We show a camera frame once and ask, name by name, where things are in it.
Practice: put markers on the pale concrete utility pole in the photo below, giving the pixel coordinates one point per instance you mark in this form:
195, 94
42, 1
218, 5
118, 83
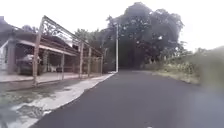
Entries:
116, 50

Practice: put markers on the large dark tree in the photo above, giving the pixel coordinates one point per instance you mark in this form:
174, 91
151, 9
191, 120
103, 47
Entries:
146, 36

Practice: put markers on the dark grey asphalt road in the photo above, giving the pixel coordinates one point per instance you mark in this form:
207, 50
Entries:
140, 100

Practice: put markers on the pale concrete pavement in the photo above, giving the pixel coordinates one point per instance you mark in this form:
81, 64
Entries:
50, 98

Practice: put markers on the grassy verge with bushes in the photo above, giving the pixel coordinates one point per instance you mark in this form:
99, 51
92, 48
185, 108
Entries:
193, 66

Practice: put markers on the house with porch roof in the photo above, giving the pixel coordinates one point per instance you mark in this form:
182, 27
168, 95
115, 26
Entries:
30, 50

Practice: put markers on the parked dark car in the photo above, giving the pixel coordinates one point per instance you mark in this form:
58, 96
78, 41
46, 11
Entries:
26, 64

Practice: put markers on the tall metal post fence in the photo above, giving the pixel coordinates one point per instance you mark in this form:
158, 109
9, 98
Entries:
81, 60

